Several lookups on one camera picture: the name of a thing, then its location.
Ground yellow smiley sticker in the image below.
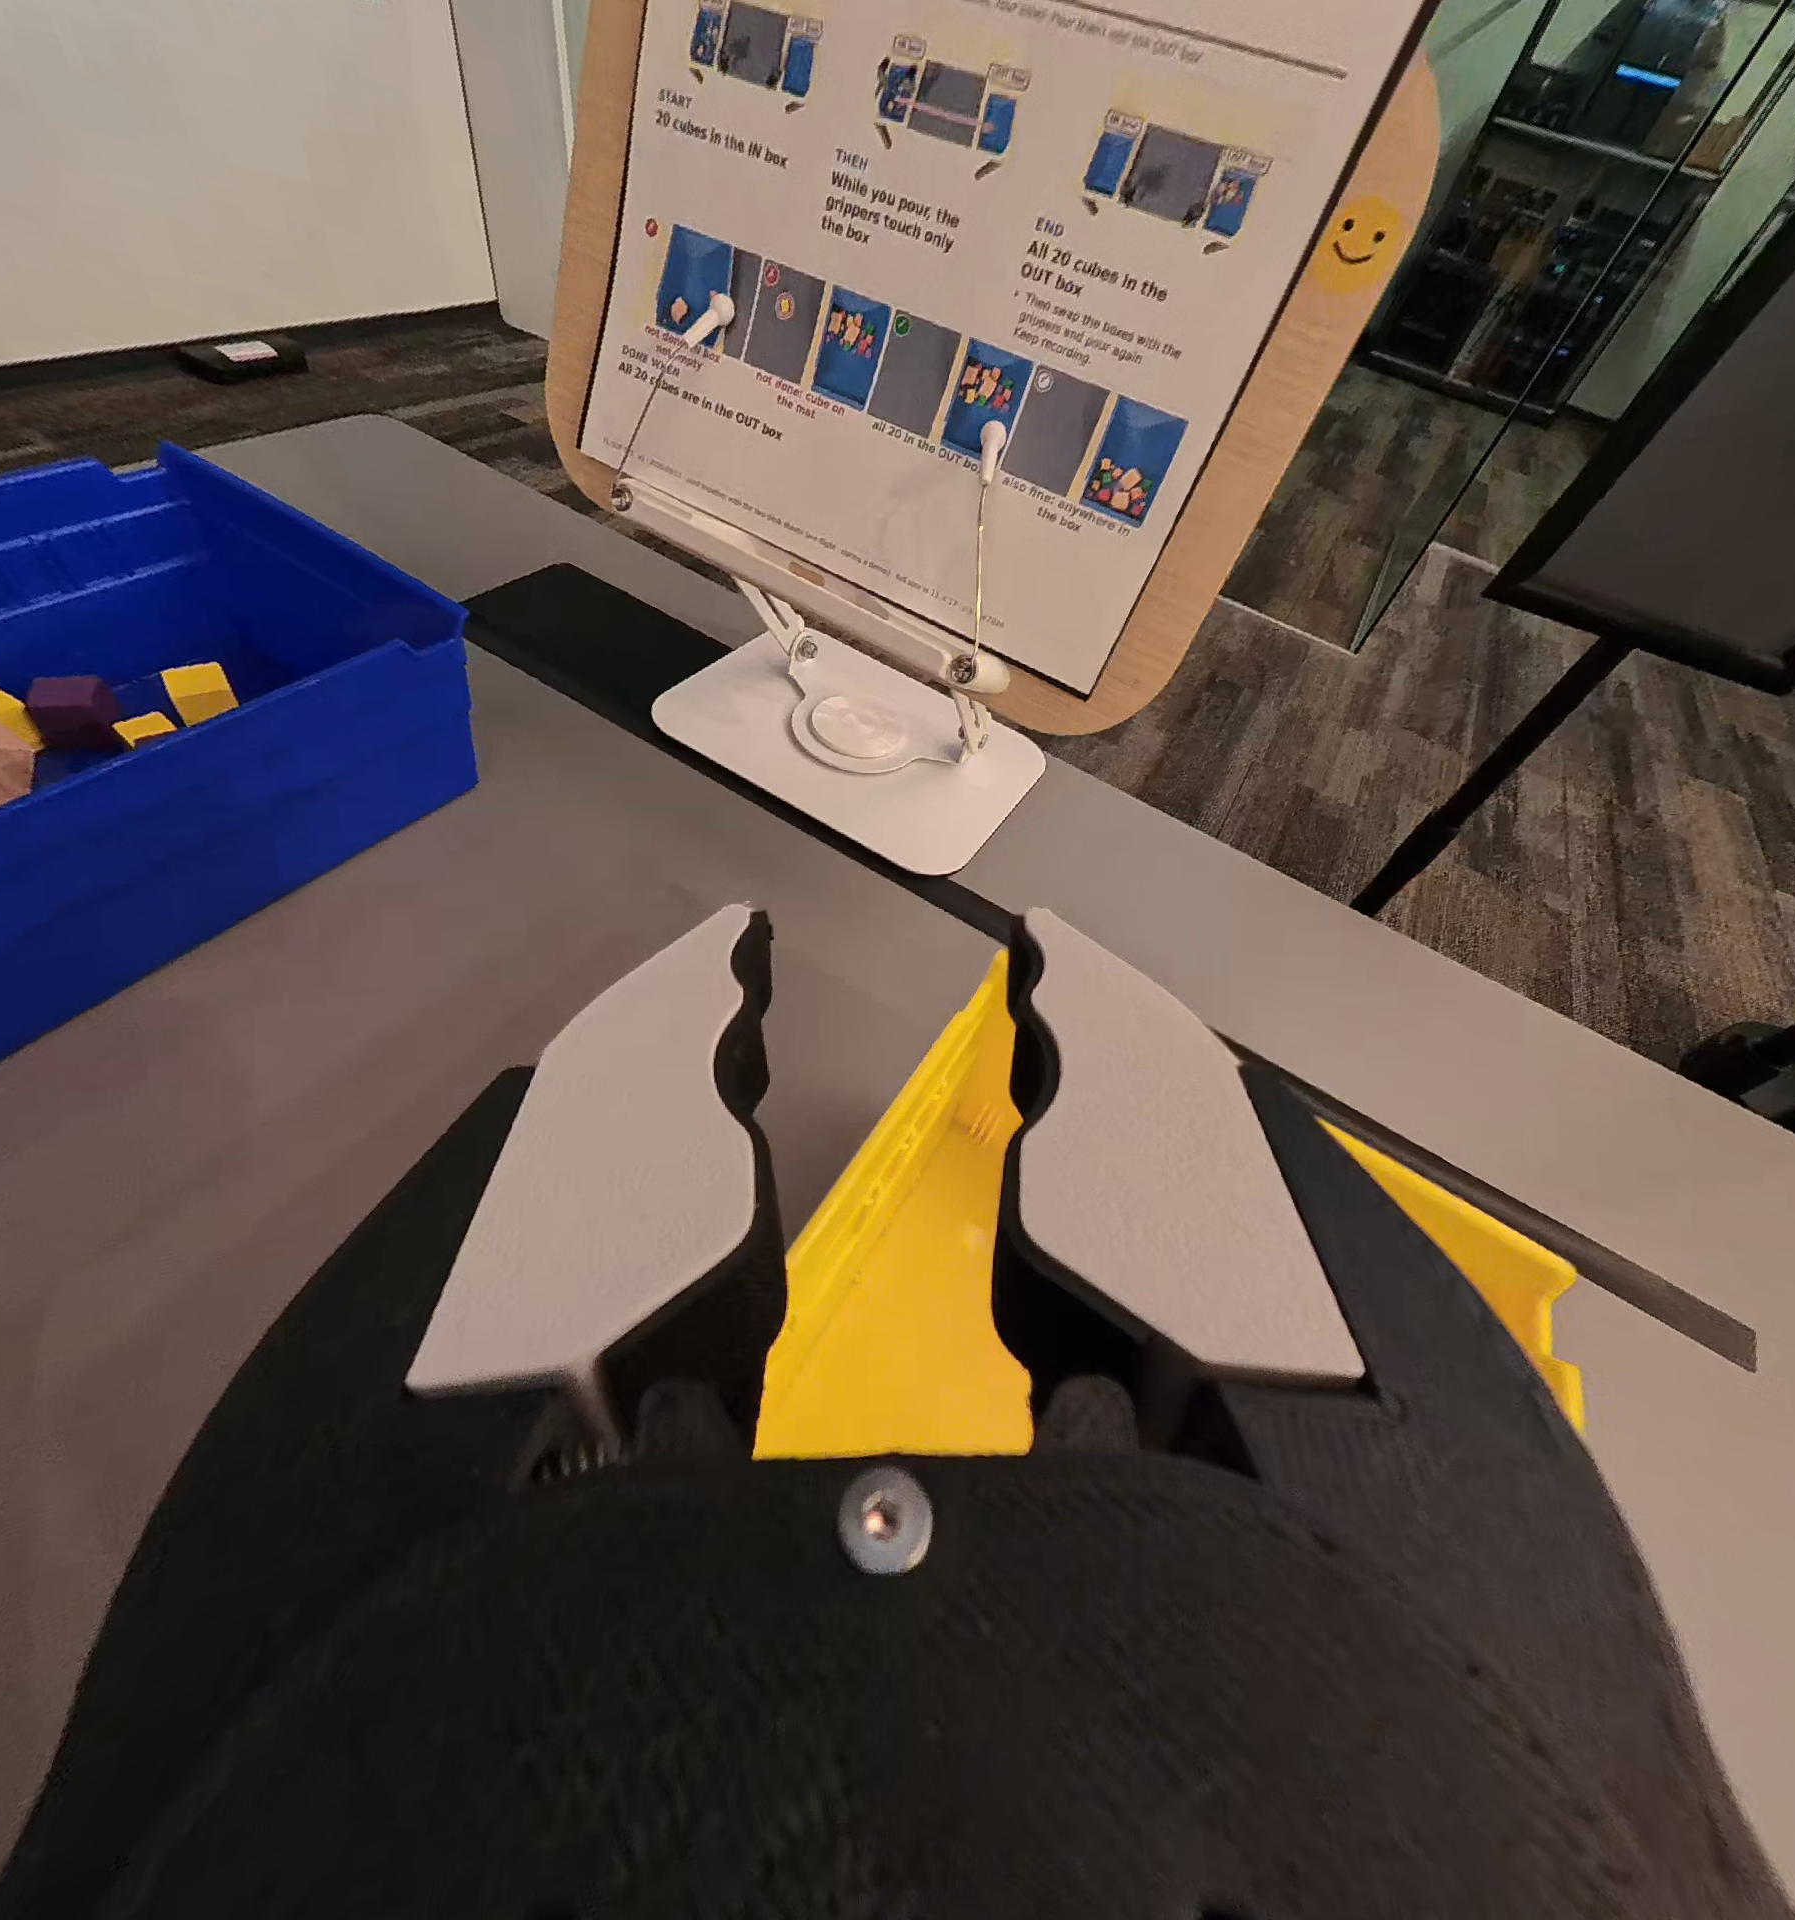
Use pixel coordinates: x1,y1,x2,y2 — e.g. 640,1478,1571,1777
1316,194,1410,298

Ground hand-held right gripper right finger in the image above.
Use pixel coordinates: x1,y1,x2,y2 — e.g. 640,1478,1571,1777
988,911,1367,1455

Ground yellow plastic box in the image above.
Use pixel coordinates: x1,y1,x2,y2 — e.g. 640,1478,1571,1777
754,947,1588,1457

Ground blue plastic box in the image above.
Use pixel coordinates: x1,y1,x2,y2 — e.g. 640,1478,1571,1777
0,440,482,1097

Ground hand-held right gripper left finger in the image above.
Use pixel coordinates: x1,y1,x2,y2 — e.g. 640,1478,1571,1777
404,903,786,1455

